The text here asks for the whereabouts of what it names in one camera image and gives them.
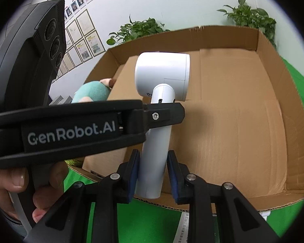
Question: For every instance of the large cardboard box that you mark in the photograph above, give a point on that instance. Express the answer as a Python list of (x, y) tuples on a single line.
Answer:
[(230, 119)]

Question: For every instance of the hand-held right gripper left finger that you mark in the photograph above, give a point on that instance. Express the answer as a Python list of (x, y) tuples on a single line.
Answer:
[(133, 176)]

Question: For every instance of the white printed package box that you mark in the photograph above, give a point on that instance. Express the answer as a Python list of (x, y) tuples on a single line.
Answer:
[(183, 226)]

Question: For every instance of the pink and blue plush pig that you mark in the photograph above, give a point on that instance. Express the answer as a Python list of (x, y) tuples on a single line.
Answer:
[(91, 91)]

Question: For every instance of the bushy green potted plant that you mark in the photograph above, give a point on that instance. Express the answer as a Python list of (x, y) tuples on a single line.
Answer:
[(139, 29)]

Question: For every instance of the white hair dryer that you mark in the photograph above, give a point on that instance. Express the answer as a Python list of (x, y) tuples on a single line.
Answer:
[(162, 70)]

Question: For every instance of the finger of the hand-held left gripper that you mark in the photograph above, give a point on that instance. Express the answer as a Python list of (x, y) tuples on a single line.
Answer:
[(167, 115)]

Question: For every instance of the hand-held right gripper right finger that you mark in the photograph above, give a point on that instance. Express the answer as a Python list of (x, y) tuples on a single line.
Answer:
[(173, 182)]

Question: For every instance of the wall of framed certificates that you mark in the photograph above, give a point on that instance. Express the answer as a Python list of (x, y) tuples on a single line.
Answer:
[(87, 40)]

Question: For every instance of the small green potted plant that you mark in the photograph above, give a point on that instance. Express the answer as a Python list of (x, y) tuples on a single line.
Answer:
[(250, 15)]

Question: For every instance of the person's left hand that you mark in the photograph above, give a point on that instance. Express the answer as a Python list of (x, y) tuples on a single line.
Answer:
[(5, 182)]

